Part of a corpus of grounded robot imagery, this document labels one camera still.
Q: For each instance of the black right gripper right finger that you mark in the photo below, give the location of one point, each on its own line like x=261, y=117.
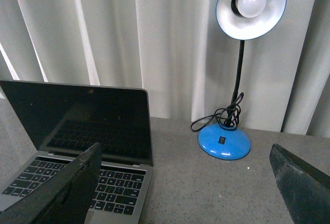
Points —
x=303, y=187

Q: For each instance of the white curtain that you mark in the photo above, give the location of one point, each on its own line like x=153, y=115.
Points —
x=177, y=52

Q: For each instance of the blue desk lamp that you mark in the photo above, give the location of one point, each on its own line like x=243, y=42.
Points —
x=242, y=20

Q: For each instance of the grey laptop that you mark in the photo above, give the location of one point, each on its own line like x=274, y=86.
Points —
x=63, y=121

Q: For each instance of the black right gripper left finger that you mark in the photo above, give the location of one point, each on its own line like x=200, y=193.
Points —
x=65, y=198

